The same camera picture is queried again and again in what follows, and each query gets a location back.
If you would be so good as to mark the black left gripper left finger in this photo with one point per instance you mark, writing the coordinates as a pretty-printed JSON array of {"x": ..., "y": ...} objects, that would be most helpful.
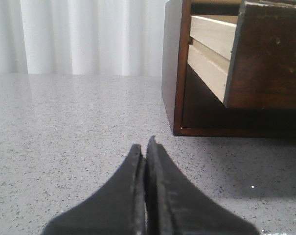
[{"x": 117, "y": 208}]

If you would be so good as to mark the white curtain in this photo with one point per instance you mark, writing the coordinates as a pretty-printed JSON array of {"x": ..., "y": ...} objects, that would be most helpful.
[{"x": 106, "y": 37}]

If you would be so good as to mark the lower dark wooden drawer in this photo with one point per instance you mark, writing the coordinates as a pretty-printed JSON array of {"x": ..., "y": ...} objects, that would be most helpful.
[{"x": 202, "y": 109}]

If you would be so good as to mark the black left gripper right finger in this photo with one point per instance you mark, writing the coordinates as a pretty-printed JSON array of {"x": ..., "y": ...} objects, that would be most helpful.
[{"x": 176, "y": 207}]

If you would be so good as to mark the dark brown wooden drawer cabinet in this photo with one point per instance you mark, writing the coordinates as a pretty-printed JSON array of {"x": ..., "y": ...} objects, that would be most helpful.
[{"x": 174, "y": 65}]

